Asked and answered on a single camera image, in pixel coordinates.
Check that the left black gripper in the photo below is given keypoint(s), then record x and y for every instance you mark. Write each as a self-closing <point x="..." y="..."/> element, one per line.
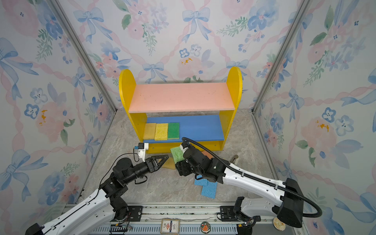
<point x="150" y="162"/>

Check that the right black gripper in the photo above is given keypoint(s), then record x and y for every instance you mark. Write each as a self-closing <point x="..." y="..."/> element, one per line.
<point x="182" y="168"/>

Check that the pale yellow sponge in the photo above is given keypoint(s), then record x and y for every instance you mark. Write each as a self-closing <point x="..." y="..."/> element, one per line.
<point x="149" y="131"/>
<point x="170" y="164"/>

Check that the blue sponge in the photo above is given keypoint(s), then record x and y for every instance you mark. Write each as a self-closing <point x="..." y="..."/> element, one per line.
<point x="201" y="182"/>
<point x="209" y="190"/>

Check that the light green sponge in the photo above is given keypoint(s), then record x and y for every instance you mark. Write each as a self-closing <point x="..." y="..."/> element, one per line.
<point x="177" y="154"/>

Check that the bright yellow sponge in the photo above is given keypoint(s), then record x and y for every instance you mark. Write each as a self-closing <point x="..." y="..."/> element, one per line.
<point x="161" y="132"/>

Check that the dark green sponge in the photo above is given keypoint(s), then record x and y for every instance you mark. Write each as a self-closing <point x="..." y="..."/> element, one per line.
<point x="173" y="131"/>

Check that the orange pink sponge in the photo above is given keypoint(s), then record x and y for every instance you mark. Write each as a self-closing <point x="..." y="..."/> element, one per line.
<point x="207" y="154"/>

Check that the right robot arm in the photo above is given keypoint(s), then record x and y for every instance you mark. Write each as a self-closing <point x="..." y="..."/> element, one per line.
<point x="283" y="198"/>

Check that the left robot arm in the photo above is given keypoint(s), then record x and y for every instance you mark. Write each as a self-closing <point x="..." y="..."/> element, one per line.
<point x="104" y="204"/>

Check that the yellow shelf pink blue boards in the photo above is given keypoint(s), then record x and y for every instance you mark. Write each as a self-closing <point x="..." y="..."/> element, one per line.
<point x="205" y="111"/>

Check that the round dark badge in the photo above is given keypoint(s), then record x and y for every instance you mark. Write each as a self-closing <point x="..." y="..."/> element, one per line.
<point x="205" y="227"/>

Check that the square printed card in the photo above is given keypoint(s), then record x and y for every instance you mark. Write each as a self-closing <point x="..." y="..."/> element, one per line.
<point x="170" y="226"/>

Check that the round beige disc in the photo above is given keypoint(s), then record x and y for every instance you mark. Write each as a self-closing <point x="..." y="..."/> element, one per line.
<point x="279" y="225"/>

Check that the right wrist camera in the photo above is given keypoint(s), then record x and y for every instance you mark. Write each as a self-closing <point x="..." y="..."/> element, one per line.
<point x="184" y="146"/>

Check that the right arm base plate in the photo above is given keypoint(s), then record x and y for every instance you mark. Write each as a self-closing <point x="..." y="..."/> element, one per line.
<point x="229" y="214"/>

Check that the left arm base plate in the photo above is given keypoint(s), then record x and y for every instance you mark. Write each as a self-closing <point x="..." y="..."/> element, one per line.
<point x="129" y="213"/>

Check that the aluminium rail base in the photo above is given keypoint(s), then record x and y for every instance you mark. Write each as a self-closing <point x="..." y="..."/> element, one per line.
<point x="146" y="219"/>

